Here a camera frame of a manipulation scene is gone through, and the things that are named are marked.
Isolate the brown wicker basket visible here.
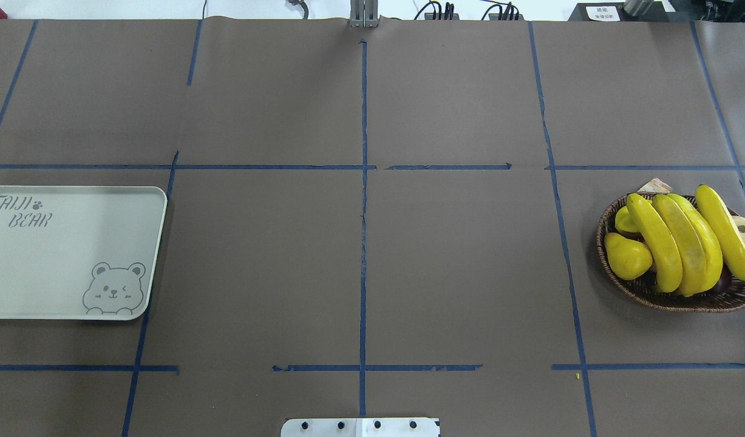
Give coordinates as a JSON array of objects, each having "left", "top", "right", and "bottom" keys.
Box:
[{"left": 594, "top": 196, "right": 745, "bottom": 313}]

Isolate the black label box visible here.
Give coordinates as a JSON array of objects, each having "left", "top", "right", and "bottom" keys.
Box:
[{"left": 566, "top": 2, "right": 673, "bottom": 22}]

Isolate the yellow banana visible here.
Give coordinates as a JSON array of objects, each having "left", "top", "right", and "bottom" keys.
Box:
[
  {"left": 695, "top": 185, "right": 745, "bottom": 282},
  {"left": 627, "top": 193, "right": 684, "bottom": 293},
  {"left": 652, "top": 194, "right": 706, "bottom": 297},
  {"left": 668, "top": 194, "right": 724, "bottom": 293}
]

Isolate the steel cup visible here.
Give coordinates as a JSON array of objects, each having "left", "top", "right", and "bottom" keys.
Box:
[{"left": 622, "top": 0, "right": 655, "bottom": 18}]

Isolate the yellow pear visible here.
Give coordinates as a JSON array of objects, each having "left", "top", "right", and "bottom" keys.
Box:
[{"left": 604, "top": 232, "right": 653, "bottom": 280}]

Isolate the white metal base plate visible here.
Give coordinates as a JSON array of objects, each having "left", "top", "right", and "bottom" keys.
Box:
[{"left": 280, "top": 417, "right": 441, "bottom": 436}]

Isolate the aluminium frame post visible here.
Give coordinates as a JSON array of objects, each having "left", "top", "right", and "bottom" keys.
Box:
[{"left": 349, "top": 0, "right": 379, "bottom": 29}]

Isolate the small printed card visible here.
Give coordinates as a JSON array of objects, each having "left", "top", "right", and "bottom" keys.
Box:
[{"left": 636, "top": 178, "right": 674, "bottom": 194}]

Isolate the white bear serving tray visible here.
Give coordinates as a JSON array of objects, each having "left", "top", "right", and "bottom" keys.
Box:
[{"left": 0, "top": 185, "right": 168, "bottom": 321}]

